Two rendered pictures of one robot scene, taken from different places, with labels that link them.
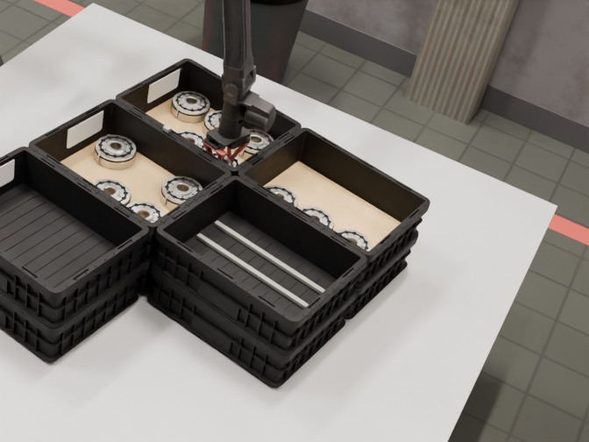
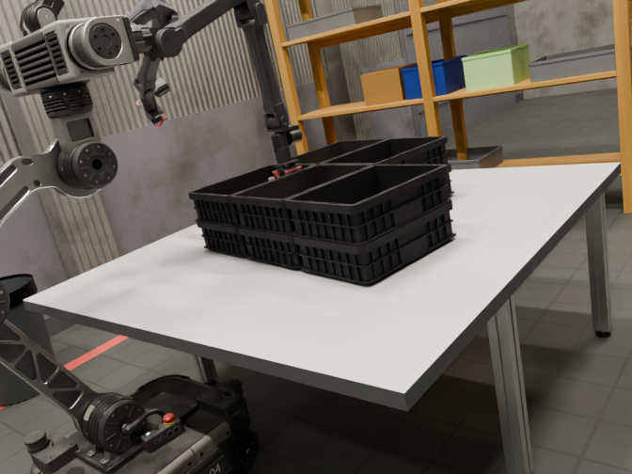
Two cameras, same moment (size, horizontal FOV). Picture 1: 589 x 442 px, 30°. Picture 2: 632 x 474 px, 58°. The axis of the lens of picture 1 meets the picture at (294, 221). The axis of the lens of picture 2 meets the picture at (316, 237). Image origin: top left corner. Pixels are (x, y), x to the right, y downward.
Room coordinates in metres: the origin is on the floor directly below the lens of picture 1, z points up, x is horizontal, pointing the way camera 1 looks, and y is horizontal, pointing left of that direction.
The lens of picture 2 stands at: (1.19, 2.09, 1.29)
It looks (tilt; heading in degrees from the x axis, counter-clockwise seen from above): 17 degrees down; 297
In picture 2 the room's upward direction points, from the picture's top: 12 degrees counter-clockwise
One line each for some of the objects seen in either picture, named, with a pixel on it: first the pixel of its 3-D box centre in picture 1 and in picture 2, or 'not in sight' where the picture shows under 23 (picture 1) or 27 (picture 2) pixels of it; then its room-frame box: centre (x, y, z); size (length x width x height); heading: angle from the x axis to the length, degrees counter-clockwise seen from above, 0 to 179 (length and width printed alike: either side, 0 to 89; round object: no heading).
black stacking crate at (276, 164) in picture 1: (329, 206); (333, 165); (2.13, -0.08, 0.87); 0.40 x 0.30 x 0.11; 64
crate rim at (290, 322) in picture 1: (262, 247); (384, 152); (1.86, 0.06, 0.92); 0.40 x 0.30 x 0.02; 64
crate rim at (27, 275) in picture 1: (39, 218); (366, 186); (1.77, 0.55, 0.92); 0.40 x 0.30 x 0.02; 64
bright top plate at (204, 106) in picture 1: (191, 103); not in sight; (2.43, 0.35, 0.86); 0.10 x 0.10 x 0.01
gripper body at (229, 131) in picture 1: (230, 126); (283, 156); (2.20, 0.21, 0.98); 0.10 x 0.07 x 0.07; 149
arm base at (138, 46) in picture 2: not in sight; (133, 39); (2.30, 0.73, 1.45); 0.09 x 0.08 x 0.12; 164
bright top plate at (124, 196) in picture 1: (109, 193); not in sight; (1.98, 0.44, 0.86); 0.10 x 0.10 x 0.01
